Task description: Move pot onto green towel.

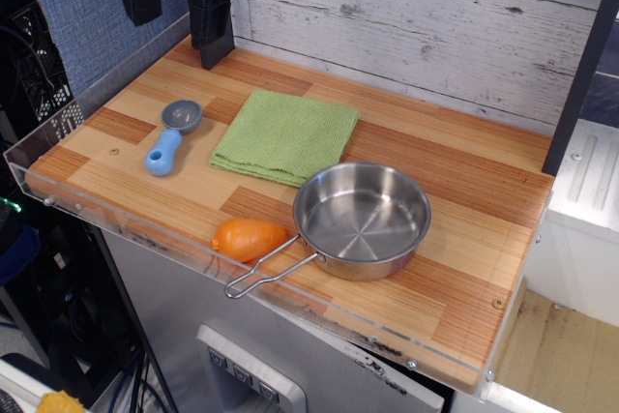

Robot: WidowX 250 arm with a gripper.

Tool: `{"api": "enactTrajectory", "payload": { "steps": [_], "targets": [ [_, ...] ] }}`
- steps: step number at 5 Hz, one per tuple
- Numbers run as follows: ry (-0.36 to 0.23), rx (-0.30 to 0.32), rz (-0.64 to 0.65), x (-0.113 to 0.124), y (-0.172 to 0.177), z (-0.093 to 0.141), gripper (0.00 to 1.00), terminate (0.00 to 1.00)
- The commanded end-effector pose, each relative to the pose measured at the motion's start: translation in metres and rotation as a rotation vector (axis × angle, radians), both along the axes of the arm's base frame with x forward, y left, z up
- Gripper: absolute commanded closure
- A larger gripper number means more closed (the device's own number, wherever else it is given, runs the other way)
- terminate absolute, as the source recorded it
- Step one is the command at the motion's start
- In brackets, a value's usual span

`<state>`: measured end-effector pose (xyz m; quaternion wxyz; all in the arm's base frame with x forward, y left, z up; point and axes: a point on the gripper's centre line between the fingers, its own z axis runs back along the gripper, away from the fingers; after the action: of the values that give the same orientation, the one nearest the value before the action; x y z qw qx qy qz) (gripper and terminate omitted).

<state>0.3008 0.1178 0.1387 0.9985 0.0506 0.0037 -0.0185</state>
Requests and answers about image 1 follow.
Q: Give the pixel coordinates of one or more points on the clear acrylic table guard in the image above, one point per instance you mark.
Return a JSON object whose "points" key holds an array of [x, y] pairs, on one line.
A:
{"points": [[444, 312]]}

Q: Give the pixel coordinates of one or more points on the blue grey ice cream scoop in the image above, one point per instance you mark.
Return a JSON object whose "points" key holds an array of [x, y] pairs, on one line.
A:
{"points": [[178, 118]]}

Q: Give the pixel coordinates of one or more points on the dark right vertical post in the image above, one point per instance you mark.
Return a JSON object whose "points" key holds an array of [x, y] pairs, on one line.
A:
{"points": [[587, 66]]}

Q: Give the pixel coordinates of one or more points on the black plastic crate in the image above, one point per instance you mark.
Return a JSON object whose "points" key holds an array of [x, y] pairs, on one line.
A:
{"points": [[40, 69]]}

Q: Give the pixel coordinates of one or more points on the white ribbed block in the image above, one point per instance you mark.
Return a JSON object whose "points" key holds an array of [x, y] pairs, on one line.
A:
{"points": [[586, 186]]}

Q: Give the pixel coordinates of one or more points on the grey panel with buttons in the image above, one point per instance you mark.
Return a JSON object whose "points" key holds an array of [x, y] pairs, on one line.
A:
{"points": [[254, 385]]}

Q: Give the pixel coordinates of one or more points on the green folded towel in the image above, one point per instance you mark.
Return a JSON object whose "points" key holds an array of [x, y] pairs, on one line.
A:
{"points": [[284, 138]]}

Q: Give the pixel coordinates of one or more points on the stainless steel pan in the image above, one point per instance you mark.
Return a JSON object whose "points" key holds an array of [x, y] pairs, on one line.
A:
{"points": [[361, 221]]}

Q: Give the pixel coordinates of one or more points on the yellow object bottom left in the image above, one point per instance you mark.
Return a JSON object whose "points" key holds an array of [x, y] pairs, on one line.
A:
{"points": [[59, 402]]}

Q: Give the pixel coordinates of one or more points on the orange toy carrot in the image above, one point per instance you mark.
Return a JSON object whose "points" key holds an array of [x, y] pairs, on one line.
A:
{"points": [[247, 239]]}

